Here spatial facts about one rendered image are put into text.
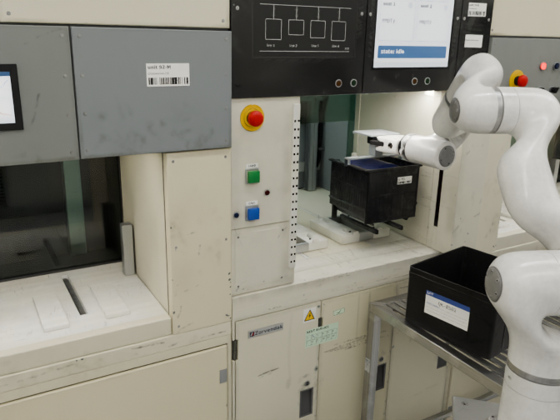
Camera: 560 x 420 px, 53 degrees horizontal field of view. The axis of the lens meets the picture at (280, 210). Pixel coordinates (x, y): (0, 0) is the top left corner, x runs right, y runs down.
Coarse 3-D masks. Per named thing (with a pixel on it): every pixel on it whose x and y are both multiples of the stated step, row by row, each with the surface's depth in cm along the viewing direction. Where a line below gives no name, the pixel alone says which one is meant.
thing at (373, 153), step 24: (336, 168) 191; (360, 168) 178; (384, 168) 179; (408, 168) 184; (336, 192) 193; (360, 192) 181; (384, 192) 181; (408, 192) 187; (336, 216) 199; (360, 216) 182; (384, 216) 184; (408, 216) 189
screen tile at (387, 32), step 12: (384, 0) 152; (396, 0) 154; (408, 0) 156; (384, 12) 153; (396, 12) 155; (408, 12) 157; (384, 24) 154; (408, 24) 158; (384, 36) 155; (396, 36) 157; (408, 36) 159
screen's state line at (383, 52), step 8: (384, 48) 156; (392, 48) 158; (400, 48) 159; (408, 48) 160; (416, 48) 162; (424, 48) 163; (432, 48) 165; (440, 48) 166; (384, 56) 157; (392, 56) 158; (400, 56) 160; (408, 56) 161; (416, 56) 162; (424, 56) 164; (432, 56) 166; (440, 56) 167
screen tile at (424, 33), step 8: (424, 8) 159; (432, 8) 161; (440, 8) 162; (448, 8) 164; (424, 16) 160; (432, 16) 162; (440, 16) 163; (448, 16) 165; (440, 24) 164; (448, 24) 165; (424, 32) 162; (432, 32) 163; (440, 32) 165; (416, 40) 161; (424, 40) 162; (432, 40) 164; (440, 40) 165
